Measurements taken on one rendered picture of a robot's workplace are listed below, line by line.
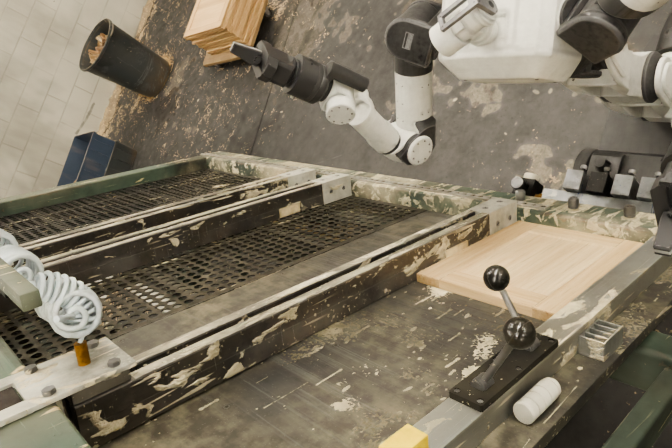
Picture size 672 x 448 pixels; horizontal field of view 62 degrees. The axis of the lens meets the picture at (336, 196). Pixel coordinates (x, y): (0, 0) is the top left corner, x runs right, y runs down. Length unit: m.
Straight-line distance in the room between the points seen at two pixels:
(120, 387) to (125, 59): 4.64
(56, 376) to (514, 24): 0.95
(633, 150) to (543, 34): 1.21
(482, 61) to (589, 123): 1.43
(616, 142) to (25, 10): 5.37
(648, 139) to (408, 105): 1.13
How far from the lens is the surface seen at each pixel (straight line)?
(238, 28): 4.30
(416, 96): 1.36
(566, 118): 2.63
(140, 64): 5.41
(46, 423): 0.76
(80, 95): 6.36
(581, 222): 1.42
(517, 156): 2.64
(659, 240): 0.83
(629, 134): 2.31
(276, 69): 1.15
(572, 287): 1.13
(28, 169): 6.16
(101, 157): 5.28
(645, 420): 0.94
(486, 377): 0.77
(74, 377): 0.81
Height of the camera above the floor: 2.18
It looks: 43 degrees down
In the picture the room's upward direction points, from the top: 63 degrees counter-clockwise
